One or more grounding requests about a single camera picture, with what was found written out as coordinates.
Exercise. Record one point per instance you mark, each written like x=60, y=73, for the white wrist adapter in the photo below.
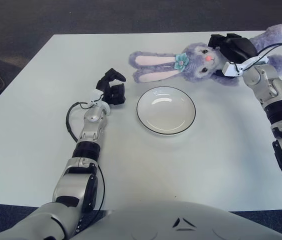
x=229, y=68
x=95, y=95

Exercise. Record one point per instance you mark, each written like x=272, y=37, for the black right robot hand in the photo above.
x=238, y=48

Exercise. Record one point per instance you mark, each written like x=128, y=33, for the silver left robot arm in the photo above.
x=92, y=127

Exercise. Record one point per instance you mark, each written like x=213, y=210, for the grey robot torso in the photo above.
x=181, y=220

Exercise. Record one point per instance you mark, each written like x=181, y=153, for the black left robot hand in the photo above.
x=113, y=94

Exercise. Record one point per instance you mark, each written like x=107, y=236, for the white right wrist adapter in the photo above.
x=229, y=68

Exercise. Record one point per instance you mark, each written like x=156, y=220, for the white left wrist adapter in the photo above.
x=95, y=95

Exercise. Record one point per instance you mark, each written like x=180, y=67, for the purple plush bunny doll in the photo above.
x=196, y=67

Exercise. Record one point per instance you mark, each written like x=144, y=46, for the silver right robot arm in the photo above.
x=276, y=95

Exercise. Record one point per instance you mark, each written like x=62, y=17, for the white plate black rim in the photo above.
x=166, y=112

